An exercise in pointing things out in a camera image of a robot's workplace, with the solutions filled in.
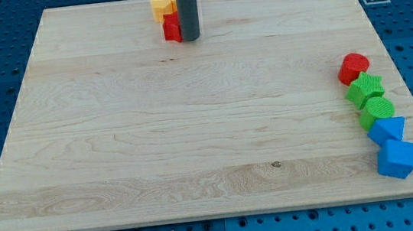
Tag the light wooden board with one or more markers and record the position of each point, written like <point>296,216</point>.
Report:
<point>114,127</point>

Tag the yellow block behind rod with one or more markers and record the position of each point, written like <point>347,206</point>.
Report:
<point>173,5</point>

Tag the yellow hexagon block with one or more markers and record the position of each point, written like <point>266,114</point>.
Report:
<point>160,8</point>

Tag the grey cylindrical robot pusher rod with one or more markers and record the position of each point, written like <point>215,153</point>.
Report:
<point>189,20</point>

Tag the red cylinder block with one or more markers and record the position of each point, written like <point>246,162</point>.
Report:
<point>353,64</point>

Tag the green star block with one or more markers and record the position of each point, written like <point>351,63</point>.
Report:
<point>363,88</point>

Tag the green cylinder block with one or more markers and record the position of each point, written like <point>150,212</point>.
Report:
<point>375,108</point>

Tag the blue triangle block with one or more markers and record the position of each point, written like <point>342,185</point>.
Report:
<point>386,129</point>

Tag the blue cube block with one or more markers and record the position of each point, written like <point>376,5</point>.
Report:
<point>395,159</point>

